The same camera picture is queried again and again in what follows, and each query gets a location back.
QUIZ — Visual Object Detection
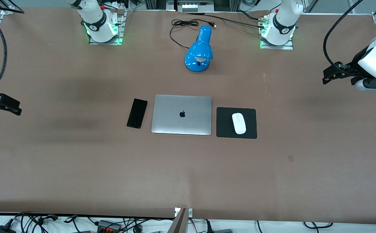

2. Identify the thin black lamp cord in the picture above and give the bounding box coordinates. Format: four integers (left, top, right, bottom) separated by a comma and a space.
169, 19, 216, 50

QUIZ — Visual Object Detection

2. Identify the black mouse pad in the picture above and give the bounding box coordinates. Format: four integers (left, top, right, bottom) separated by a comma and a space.
216, 107, 257, 139

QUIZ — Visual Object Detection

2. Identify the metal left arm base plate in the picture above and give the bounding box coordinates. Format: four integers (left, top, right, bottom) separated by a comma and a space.
260, 15, 294, 50

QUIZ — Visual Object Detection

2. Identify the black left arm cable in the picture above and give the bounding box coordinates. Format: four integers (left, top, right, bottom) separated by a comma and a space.
323, 0, 366, 78

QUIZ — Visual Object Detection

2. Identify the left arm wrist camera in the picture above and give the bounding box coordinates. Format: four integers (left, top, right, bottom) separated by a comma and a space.
354, 76, 376, 93

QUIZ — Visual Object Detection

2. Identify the black orange connector block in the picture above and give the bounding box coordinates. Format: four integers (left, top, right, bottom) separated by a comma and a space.
97, 220, 122, 232

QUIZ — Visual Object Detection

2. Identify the brown table cover sheet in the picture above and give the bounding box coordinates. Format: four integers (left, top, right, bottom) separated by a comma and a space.
0, 7, 376, 224

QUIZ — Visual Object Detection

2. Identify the silver closed laptop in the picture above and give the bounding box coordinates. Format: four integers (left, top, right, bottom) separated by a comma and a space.
151, 94, 212, 136

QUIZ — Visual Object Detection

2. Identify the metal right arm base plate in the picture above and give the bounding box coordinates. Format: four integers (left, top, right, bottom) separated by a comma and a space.
89, 10, 124, 45

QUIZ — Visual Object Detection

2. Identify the thick black braided cable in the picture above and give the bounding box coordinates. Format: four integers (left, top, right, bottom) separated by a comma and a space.
188, 12, 266, 29

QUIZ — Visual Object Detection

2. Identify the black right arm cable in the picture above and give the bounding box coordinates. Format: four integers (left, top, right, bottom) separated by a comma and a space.
0, 0, 25, 89

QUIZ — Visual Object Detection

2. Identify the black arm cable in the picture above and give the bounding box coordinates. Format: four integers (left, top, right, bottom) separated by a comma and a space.
323, 0, 366, 78
0, 0, 25, 89

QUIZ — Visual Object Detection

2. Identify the black looped floor cable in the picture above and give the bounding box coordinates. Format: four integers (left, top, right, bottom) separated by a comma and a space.
303, 221, 334, 229

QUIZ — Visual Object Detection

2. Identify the blue desk lamp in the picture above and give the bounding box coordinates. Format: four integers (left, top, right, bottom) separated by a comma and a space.
184, 25, 213, 72

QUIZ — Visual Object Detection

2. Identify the black smartphone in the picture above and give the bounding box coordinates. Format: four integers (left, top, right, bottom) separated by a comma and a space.
126, 98, 148, 129

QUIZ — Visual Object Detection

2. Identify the white power strip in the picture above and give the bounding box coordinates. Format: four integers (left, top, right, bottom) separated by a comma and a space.
181, 3, 206, 13

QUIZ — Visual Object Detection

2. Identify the white computer mouse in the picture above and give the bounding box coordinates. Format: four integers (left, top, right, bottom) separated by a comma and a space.
232, 113, 247, 135

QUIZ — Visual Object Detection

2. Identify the aluminium profile post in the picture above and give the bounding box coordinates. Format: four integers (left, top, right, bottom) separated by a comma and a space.
168, 207, 193, 233

